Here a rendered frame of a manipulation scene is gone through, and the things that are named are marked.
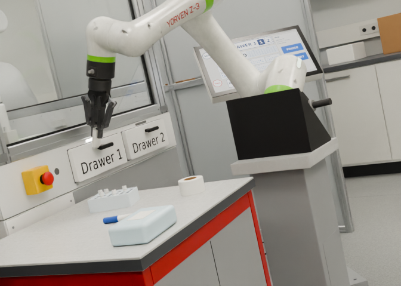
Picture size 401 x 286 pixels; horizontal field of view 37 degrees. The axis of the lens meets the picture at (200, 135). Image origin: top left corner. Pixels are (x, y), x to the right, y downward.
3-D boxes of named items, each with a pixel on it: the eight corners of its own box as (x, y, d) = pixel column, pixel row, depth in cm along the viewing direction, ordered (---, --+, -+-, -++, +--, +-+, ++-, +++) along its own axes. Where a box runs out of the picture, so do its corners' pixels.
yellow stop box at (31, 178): (55, 187, 177) (49, 164, 177) (39, 194, 171) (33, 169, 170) (42, 189, 180) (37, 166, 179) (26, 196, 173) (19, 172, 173)
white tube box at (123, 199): (139, 199, 173) (136, 186, 173) (130, 206, 165) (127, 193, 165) (101, 205, 176) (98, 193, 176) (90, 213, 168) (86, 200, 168)
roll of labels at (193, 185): (199, 187, 171) (196, 174, 170) (209, 190, 164) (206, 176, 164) (177, 194, 168) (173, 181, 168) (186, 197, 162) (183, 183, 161)
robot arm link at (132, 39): (181, 14, 209) (175, -17, 203) (207, 17, 203) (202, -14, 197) (111, 60, 187) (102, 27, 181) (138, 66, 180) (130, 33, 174)
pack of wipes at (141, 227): (143, 225, 140) (139, 206, 140) (179, 221, 136) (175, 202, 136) (110, 248, 127) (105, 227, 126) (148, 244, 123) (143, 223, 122)
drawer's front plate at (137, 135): (169, 144, 246) (163, 118, 244) (131, 160, 220) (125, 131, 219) (165, 144, 246) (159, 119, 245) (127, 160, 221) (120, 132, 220)
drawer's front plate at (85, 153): (127, 162, 218) (120, 132, 217) (79, 182, 192) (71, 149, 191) (123, 162, 219) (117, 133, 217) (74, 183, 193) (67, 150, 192)
